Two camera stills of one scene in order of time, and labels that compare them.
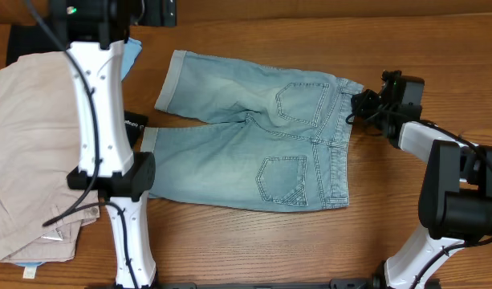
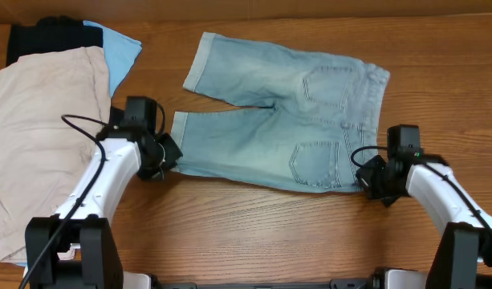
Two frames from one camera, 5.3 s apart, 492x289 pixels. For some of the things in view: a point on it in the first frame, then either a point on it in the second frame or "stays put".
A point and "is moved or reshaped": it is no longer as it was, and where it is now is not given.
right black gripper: (362, 100) → (363, 177)
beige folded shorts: (34, 148) stays put
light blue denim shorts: (291, 148) is moved or reshaped
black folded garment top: (32, 38) stays put
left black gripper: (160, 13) → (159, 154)
